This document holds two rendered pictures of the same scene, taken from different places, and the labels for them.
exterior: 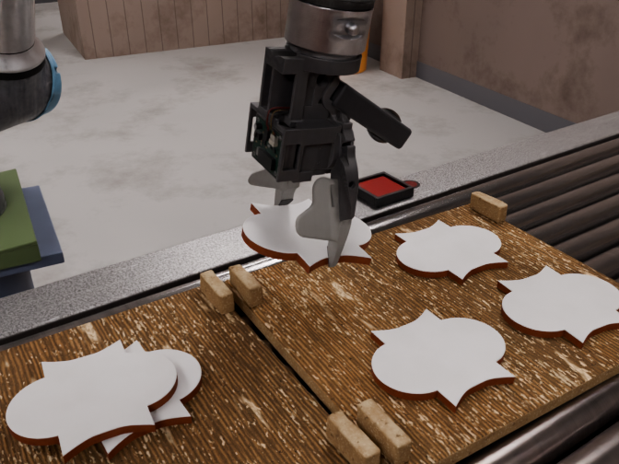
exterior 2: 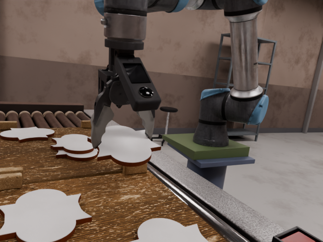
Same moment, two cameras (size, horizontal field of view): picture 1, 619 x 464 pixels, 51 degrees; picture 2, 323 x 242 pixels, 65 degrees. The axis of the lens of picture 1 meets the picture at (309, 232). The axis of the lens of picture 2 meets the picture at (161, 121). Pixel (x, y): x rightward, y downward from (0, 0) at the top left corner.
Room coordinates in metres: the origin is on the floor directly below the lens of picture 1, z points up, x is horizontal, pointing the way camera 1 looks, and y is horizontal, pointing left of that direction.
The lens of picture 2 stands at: (0.69, -0.49, 1.19)
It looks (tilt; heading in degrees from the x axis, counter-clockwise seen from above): 12 degrees down; 90
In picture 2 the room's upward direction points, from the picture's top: 7 degrees clockwise
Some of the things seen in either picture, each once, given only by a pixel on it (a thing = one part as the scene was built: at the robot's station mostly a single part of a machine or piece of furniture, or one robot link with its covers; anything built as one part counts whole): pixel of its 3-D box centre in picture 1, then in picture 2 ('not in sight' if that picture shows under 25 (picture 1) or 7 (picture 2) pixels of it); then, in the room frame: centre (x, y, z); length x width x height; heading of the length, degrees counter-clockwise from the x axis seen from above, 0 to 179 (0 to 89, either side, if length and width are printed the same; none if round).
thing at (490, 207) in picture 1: (488, 206); not in sight; (0.84, -0.26, 0.95); 0.06 x 0.02 x 0.03; 31
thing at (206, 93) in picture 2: not in sight; (216, 103); (0.90, 0.56, 1.07); 0.13 x 0.12 x 0.14; 143
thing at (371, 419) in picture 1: (382, 432); (4, 182); (0.41, -0.06, 0.95); 0.06 x 0.02 x 0.03; 31
